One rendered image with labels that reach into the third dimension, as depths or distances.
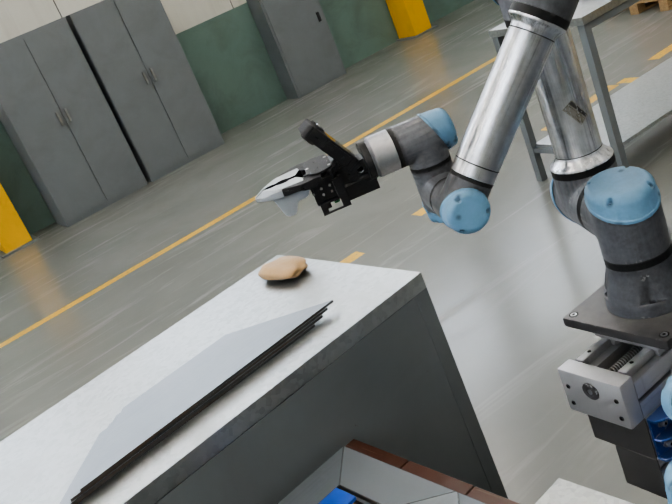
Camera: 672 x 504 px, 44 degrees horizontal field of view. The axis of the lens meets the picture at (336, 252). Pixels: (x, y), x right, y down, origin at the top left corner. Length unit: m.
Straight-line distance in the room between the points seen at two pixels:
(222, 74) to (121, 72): 1.60
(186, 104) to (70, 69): 1.33
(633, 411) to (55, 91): 8.29
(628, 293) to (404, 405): 0.66
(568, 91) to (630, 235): 0.27
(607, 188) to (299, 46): 9.49
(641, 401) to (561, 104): 0.52
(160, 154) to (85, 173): 0.87
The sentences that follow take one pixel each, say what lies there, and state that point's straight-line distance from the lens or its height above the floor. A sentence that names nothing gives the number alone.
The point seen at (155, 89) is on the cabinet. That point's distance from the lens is 9.67.
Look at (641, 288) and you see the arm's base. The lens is 1.51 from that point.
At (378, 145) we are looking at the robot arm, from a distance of 1.45.
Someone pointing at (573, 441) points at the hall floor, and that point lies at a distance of 3.01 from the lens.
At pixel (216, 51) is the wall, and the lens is 10.66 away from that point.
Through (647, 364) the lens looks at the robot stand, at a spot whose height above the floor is 0.98.
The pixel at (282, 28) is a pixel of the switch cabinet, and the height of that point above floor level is 0.86.
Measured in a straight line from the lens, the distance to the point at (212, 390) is 1.77.
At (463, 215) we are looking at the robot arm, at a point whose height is 1.34.
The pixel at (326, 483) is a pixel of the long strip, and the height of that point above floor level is 0.85.
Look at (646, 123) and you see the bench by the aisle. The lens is 4.92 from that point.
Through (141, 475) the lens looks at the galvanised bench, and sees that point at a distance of 1.68.
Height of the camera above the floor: 1.83
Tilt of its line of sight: 20 degrees down
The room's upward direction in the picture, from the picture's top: 23 degrees counter-clockwise
